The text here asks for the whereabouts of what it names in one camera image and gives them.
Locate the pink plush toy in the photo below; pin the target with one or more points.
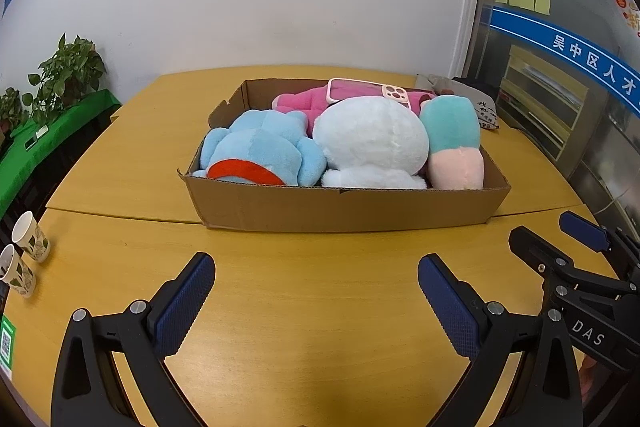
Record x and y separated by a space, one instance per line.
300 102

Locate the panda plush toy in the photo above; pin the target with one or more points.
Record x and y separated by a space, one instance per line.
370 137

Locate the blue glass banner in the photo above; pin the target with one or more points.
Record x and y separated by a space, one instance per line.
545 34

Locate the yellow shelf behind glass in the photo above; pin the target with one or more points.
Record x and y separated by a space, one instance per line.
545 97

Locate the small potted green plant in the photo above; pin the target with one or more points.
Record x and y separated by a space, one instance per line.
11 107

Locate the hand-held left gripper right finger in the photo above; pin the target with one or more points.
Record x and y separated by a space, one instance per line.
450 307

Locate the wooden desktop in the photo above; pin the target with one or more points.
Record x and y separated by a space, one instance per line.
320 307

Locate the red festive window decal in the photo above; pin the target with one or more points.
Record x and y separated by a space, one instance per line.
627 4

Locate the brown cardboard box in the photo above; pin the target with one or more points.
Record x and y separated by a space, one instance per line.
350 209

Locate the large potted green plant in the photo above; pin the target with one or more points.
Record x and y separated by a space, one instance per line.
70 67

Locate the grey cloth bag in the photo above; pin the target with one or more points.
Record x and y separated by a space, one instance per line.
487 114

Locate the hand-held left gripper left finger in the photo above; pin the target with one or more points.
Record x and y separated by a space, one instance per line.
182 302

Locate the patterned paper cup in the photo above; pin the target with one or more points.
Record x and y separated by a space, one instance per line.
32 239
17 274

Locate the green code sticker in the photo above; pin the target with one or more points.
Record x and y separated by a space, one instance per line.
7 347

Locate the green table cloth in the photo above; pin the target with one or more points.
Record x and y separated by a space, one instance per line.
60 127

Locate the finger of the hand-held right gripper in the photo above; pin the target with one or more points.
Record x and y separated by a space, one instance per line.
537 252
582 229

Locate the teal and pink plush doll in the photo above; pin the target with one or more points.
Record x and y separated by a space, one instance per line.
450 122

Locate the blue plush toy red headband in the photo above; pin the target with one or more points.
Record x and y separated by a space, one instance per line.
260 142

